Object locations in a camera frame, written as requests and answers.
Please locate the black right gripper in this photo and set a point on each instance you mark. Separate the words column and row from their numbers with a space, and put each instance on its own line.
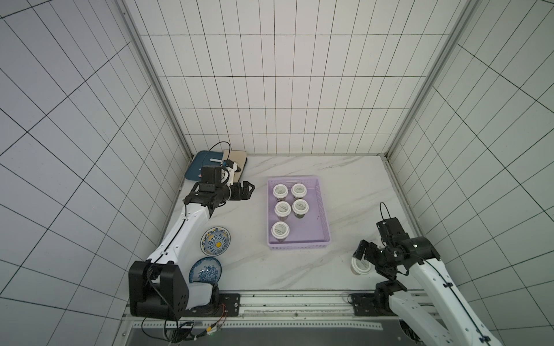
column 369, row 254

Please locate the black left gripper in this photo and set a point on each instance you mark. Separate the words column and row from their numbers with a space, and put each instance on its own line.
column 246, row 194

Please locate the yogurt cup white lid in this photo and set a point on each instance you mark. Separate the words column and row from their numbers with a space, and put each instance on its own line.
column 280, row 231
column 299, row 191
column 361, row 266
column 282, row 210
column 280, row 192
column 300, row 208

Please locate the purple perforated plastic basket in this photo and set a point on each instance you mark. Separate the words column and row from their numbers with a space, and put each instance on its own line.
column 311, row 231

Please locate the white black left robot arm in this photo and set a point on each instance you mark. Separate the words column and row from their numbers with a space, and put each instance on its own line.
column 157, row 286

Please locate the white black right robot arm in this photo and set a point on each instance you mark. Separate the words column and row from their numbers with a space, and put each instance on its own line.
column 455, row 323

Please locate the dark teal tray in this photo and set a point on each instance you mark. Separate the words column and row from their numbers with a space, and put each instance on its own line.
column 193, row 173

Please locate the yellow blue patterned plate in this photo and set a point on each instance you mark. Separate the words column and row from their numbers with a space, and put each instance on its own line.
column 215, row 241

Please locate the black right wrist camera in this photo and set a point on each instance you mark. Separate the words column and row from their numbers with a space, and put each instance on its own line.
column 391, row 231

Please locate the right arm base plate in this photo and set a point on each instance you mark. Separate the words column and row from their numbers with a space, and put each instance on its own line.
column 363, row 305

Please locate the aluminium rail frame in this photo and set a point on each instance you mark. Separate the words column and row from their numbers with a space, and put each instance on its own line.
column 296, row 318

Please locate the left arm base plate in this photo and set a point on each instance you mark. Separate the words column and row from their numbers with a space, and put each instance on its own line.
column 226, row 305

